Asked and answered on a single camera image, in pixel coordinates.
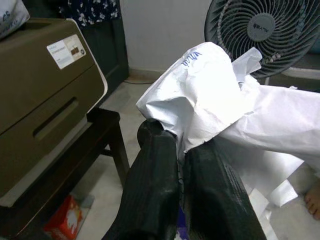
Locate brown printer with white trim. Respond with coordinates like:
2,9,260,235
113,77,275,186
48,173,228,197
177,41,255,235
0,18,109,208

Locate dark grey electric fan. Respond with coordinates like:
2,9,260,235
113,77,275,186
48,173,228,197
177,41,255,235
203,0,320,86

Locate dark wooden cabinet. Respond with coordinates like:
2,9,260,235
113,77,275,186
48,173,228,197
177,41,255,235
81,17,130,87

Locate dark blue floral cloth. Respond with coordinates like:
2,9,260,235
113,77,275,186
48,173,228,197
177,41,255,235
58,0,121,26

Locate large white paper sheet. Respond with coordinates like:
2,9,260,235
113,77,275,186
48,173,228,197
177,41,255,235
219,74,320,208

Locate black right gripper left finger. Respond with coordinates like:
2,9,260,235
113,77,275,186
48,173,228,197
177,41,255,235
102,119,180,240

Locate white printed bag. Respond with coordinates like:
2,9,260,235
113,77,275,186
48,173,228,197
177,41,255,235
0,0,31,40

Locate white paper strips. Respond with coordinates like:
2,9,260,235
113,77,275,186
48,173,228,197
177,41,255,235
247,179,298,240

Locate black wooden stool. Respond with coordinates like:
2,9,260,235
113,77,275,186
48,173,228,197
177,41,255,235
0,107,131,240

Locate person bare foot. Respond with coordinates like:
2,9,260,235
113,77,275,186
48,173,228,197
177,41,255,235
303,186,320,221

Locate red cardboard box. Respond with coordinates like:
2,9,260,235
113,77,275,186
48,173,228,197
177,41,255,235
43,194,84,240

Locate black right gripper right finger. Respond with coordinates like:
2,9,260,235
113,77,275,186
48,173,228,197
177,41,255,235
183,136,268,240

